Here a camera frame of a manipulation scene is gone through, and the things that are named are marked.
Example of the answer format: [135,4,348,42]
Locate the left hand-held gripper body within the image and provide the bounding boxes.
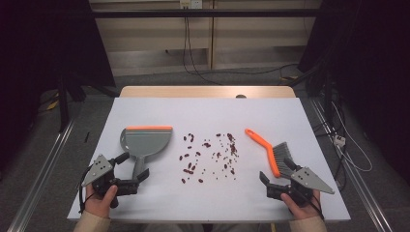
[80,154,140,209]

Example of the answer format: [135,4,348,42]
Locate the black cable bundle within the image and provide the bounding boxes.
[313,93,348,191]

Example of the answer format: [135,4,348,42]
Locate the black stand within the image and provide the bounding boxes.
[57,72,85,133]
[306,64,335,130]

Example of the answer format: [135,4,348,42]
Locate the black metal crossbar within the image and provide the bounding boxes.
[91,9,323,18]

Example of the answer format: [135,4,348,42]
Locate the wooden table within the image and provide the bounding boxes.
[119,85,297,100]

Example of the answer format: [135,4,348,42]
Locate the white cable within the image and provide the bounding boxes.
[331,101,374,173]

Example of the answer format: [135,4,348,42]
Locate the person's left hand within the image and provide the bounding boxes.
[84,184,119,219]

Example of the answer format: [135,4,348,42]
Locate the right hand-held gripper cable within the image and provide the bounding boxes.
[307,190,325,220]

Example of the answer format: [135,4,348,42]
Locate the left hand-held gripper cable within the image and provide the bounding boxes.
[77,163,95,215]

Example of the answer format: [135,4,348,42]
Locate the orange brush with grey bristles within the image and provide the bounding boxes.
[244,128,296,179]

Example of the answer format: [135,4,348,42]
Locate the hand-held gripper cable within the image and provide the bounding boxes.
[77,163,95,215]
[307,190,325,220]

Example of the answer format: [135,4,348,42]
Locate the red beans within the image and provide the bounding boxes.
[178,131,240,185]

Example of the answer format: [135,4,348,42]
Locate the grey dustpan with orange edge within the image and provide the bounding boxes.
[119,125,174,182]

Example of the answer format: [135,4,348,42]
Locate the white wall socket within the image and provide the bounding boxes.
[179,0,204,10]

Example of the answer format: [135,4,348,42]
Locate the metal floor rail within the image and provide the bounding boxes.
[308,98,394,232]
[7,119,75,232]

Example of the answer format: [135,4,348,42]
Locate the white power adapter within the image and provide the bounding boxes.
[333,134,347,148]

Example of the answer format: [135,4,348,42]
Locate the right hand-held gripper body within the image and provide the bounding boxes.
[266,166,336,207]

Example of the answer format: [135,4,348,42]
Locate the black curtain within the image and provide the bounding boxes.
[0,0,116,177]
[298,0,410,185]

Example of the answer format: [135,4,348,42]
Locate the person's right hand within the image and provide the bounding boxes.
[279,189,322,220]

